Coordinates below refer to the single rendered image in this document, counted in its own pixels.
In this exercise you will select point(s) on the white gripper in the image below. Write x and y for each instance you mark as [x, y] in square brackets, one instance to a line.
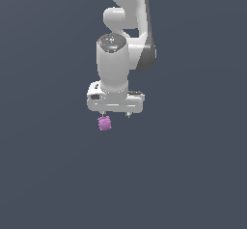
[112, 103]

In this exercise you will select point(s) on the small purple cube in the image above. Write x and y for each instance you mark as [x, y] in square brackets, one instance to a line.
[104, 123]

